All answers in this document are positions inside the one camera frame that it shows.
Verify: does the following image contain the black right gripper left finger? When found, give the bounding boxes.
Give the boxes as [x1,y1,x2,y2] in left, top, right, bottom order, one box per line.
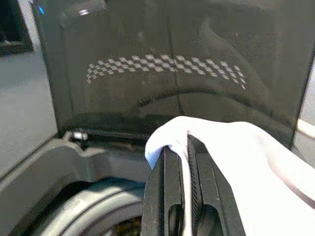
[142,145,186,236]

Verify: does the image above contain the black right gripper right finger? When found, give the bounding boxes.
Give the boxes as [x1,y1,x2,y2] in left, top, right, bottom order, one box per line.
[187,134,247,236]

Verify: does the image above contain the white cloth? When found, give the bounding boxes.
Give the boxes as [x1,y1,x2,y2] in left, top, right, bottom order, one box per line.
[144,116,315,236]

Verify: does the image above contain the grey top-load washing machine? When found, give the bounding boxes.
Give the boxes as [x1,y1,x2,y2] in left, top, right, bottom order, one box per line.
[0,130,155,236]

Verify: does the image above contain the grey washer drum rim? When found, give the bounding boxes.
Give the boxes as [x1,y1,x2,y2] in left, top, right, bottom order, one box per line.
[31,181,148,236]

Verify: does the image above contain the dark glass washer lid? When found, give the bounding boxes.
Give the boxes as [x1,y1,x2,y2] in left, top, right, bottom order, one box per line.
[31,0,315,151]

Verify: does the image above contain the white lid hinge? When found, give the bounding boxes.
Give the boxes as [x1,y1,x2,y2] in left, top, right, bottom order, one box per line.
[64,131,88,142]

